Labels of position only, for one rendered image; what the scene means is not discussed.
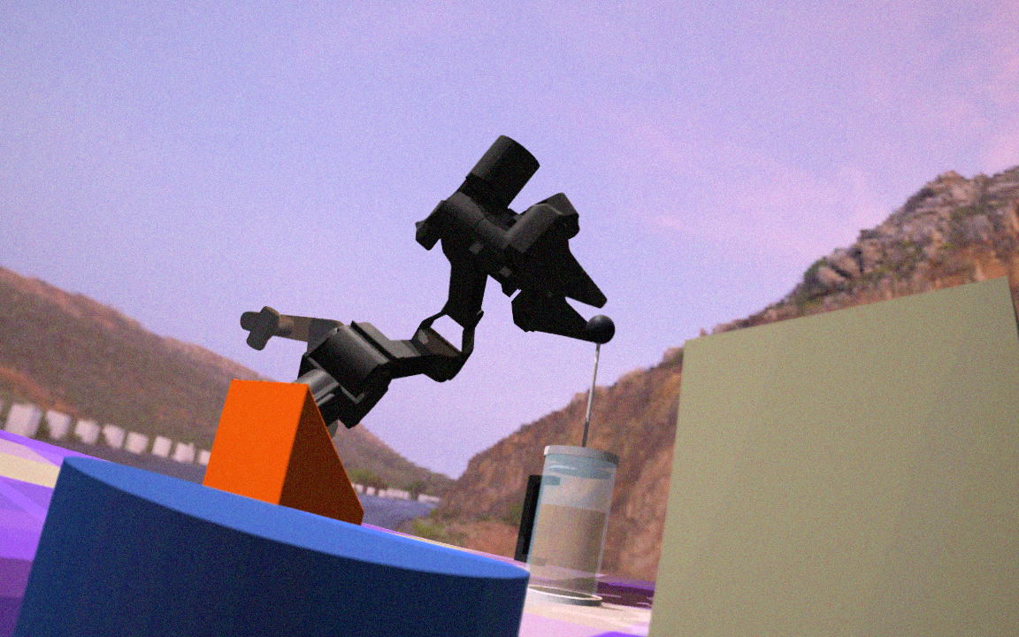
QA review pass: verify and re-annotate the glass coffee press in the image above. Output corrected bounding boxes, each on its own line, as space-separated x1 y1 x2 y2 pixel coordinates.
514 315 620 607

